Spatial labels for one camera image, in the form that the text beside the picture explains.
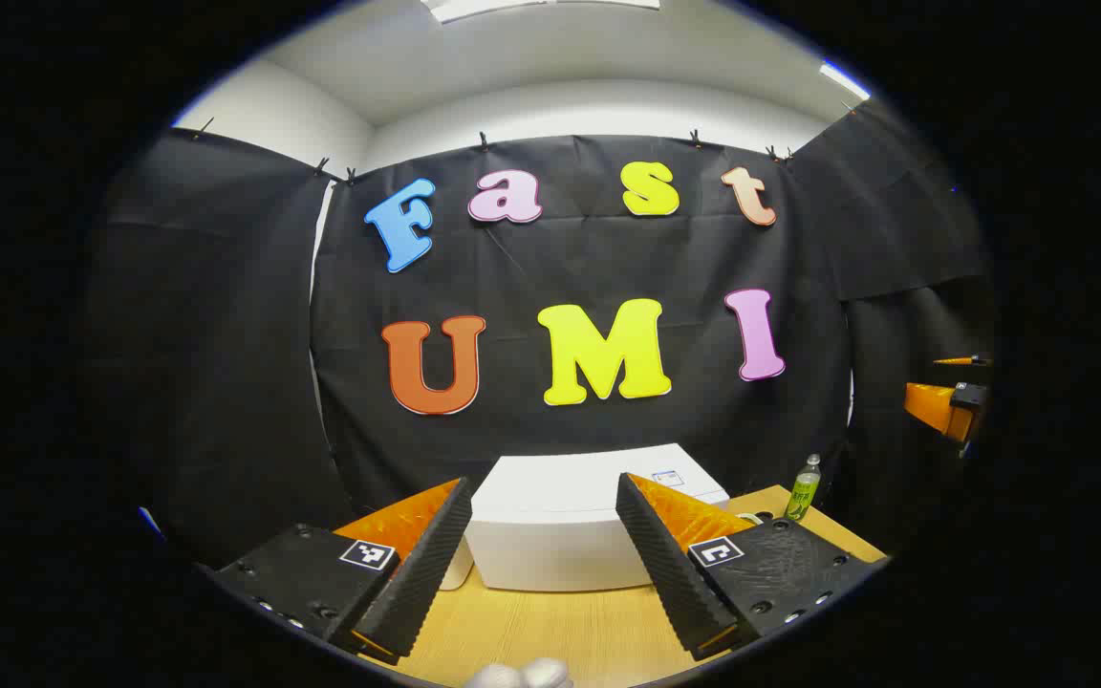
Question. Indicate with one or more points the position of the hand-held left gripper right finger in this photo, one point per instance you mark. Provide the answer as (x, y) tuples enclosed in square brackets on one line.
[(670, 573)]

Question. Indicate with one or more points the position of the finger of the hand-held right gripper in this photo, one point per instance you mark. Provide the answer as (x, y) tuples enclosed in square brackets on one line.
[(928, 401), (966, 361)]

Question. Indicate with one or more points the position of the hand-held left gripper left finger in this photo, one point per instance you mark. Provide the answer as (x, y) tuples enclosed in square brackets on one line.
[(417, 573)]

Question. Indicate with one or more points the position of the white microwave oven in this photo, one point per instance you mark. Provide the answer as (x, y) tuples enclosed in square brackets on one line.
[(560, 516)]

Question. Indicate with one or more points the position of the white divided grain dish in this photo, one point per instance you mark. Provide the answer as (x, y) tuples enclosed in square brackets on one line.
[(751, 519)]

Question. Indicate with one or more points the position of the green label drink bottle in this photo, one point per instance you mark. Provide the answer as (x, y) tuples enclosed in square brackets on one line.
[(804, 492)]

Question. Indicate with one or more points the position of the ceiling light panel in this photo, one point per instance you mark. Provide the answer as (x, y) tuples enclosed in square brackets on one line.
[(845, 81), (531, 6)]

